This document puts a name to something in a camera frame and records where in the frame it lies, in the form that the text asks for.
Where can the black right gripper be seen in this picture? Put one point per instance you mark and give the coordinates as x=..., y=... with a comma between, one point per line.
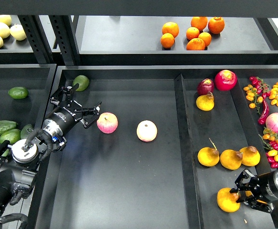
x=264, y=189

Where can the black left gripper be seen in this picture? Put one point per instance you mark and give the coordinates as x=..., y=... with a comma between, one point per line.
x=68, y=113

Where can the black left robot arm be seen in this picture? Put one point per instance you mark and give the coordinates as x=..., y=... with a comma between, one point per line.
x=19, y=162

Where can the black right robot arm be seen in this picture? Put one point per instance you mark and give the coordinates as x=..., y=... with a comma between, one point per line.
x=258, y=191

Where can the green avocado at tray corner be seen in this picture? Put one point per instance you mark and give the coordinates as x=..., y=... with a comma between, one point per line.
x=83, y=82

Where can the yellow pear with long stem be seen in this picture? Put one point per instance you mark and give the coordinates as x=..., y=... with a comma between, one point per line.
x=208, y=156

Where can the dark avocado upright left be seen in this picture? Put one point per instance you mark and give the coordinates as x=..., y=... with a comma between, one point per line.
x=26, y=131

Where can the green avocado in left tray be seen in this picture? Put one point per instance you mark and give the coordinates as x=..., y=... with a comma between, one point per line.
x=18, y=92

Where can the light green avocado left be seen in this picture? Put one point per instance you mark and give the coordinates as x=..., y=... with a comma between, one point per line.
x=12, y=136

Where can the pale yellow pear right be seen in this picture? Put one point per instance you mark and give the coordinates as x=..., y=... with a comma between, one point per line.
x=17, y=32

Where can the yellow pear by dark apple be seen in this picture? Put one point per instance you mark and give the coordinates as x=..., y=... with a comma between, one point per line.
x=205, y=102

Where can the pale yellow pear middle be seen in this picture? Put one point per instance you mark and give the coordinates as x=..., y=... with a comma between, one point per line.
x=4, y=30

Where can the pale yellow pear top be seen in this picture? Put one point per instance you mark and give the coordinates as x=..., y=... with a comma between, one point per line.
x=6, y=19

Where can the pink red apple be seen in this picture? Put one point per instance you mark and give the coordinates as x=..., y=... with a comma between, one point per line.
x=107, y=122

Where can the mixed cherry tomatoes lower right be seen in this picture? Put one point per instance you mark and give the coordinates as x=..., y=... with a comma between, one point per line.
x=270, y=140

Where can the black left tray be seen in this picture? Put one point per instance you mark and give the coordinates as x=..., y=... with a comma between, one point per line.
x=31, y=110

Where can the black tray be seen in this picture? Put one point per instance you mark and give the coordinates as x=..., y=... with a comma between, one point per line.
x=117, y=181
x=31, y=110

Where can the black tray divider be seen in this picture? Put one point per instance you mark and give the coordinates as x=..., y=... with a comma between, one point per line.
x=191, y=186

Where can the red chili pepper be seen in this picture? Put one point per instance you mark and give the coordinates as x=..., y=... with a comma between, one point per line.
x=264, y=114

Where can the pink apple far right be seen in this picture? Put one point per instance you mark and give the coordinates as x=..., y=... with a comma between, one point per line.
x=272, y=122

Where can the pale pink apple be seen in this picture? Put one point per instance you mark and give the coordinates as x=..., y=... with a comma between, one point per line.
x=146, y=131

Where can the black centre tray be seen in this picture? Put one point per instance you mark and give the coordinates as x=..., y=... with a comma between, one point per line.
x=117, y=181

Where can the orange cherry tomato cluster left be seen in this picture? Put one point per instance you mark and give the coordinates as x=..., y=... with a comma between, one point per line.
x=253, y=95

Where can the orange cherry tomato cluster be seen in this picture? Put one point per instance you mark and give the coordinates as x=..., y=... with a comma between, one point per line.
x=253, y=95
x=274, y=95

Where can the orange cherry tomato cluster right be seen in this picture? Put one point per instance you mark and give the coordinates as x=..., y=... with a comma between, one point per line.
x=274, y=95

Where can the red cherry tomato cluster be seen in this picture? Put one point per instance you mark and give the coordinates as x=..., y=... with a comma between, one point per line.
x=259, y=86

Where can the orange lower left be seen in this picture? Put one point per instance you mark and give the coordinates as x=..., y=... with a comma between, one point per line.
x=167, y=40

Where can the red apple right tray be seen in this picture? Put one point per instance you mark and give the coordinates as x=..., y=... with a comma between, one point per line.
x=225, y=80

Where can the dark red apple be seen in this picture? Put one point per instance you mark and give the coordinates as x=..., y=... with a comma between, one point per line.
x=205, y=86

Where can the orange top left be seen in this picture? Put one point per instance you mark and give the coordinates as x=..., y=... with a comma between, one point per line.
x=171, y=28

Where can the orange front bottom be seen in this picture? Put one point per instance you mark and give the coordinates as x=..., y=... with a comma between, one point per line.
x=195, y=44

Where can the orange right of centre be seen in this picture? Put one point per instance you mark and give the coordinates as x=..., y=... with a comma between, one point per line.
x=206, y=37

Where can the black shelf upright post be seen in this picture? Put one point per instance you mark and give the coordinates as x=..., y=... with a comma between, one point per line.
x=64, y=31

